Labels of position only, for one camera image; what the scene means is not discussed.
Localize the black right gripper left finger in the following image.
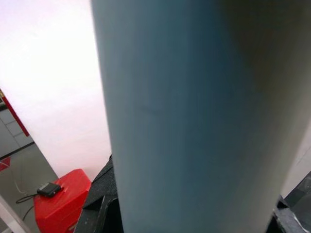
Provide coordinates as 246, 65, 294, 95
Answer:
72, 152, 125, 233

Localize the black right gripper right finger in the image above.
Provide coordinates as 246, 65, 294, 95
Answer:
266, 194, 311, 233

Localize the white plastic table leg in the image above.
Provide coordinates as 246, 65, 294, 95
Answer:
89, 0, 311, 233

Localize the red plastic stool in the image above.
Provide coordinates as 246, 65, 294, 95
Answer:
34, 168, 92, 233

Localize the small black device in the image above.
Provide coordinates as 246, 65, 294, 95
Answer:
36, 182, 64, 198

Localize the thin device cable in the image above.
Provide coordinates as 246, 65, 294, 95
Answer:
14, 169, 39, 204

